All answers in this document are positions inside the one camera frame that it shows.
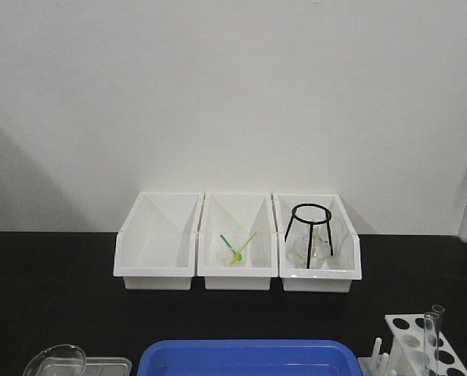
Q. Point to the clear glass test tube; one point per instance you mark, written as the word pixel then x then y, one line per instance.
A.
pixel 431 341

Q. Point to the test tube in rack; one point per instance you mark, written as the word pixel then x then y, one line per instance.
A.
pixel 438 312

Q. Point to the white test tube rack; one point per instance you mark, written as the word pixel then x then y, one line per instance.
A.
pixel 407 353

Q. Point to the middle white storage bin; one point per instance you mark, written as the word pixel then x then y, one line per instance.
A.
pixel 237 216

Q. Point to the white storage bin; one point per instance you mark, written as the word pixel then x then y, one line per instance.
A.
pixel 156 245
pixel 237 216
pixel 341 269

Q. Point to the green yellow stirrers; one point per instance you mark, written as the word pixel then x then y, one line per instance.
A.
pixel 237 255

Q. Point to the clear glass flask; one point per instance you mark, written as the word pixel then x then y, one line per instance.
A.
pixel 311 252

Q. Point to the left white storage bin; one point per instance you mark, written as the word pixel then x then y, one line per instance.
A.
pixel 156 245

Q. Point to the right white storage bin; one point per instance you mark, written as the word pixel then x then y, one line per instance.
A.
pixel 341 269

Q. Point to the blue plastic tray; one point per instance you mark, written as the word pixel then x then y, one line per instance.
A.
pixel 249 357

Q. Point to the clear glass beaker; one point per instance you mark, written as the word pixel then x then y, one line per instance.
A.
pixel 65 359

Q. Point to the black wire tripod stand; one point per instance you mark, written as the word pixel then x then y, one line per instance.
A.
pixel 306 216

